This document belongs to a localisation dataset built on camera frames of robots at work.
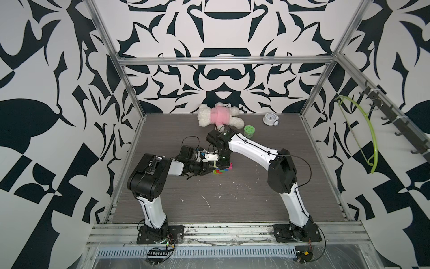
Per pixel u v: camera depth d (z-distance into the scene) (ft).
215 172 2.99
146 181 1.64
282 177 1.77
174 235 2.42
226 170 2.84
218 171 2.93
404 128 1.79
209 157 2.64
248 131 3.45
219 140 2.16
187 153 2.62
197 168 2.80
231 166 2.78
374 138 2.20
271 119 3.74
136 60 3.68
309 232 2.09
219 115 3.55
